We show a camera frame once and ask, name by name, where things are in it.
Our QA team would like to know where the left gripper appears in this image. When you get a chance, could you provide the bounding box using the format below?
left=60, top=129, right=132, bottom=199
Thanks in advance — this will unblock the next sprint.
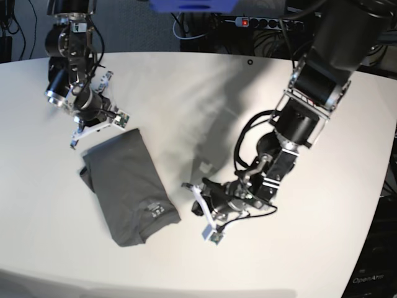
left=181, top=178, right=251, bottom=232

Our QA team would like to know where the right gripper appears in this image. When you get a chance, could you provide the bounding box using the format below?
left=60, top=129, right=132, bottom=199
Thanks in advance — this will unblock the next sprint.
left=70, top=71, right=120, bottom=150

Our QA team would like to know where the grey T-shirt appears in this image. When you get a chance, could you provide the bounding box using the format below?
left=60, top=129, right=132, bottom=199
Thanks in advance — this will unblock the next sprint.
left=79, top=129, right=181, bottom=247

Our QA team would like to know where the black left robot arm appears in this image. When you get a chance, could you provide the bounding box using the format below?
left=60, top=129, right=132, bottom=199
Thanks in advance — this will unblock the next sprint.
left=185, top=1, right=396, bottom=239

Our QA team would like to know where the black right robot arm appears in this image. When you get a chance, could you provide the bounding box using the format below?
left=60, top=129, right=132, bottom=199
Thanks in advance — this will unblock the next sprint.
left=45, top=1, right=117, bottom=148

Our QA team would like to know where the blue plastic box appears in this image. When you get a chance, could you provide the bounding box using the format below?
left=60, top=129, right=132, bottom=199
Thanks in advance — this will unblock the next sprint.
left=150, top=0, right=238, bottom=13

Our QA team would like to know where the white power strip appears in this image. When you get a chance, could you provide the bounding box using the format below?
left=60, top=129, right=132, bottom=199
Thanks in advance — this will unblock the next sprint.
left=232, top=16, right=305, bottom=32

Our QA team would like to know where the black OpenArm base box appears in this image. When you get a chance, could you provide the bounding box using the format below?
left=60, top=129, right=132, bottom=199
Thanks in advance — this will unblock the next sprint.
left=342, top=196, right=396, bottom=297

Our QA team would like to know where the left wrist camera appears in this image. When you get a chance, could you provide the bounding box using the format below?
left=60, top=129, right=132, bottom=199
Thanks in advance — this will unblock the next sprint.
left=202, top=225, right=224, bottom=245

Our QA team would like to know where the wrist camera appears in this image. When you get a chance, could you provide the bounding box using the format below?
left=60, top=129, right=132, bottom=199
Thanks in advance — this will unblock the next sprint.
left=113, top=109, right=130, bottom=129
left=202, top=225, right=224, bottom=245

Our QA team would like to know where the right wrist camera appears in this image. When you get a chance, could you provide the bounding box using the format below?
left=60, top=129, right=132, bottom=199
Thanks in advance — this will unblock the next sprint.
left=113, top=109, right=130, bottom=129

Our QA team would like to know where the black cable on floor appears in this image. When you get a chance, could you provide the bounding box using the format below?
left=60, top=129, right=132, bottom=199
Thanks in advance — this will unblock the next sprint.
left=0, top=0, right=38, bottom=61

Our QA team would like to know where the white cable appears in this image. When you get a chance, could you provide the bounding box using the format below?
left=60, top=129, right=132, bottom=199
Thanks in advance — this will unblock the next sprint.
left=172, top=12, right=236, bottom=40

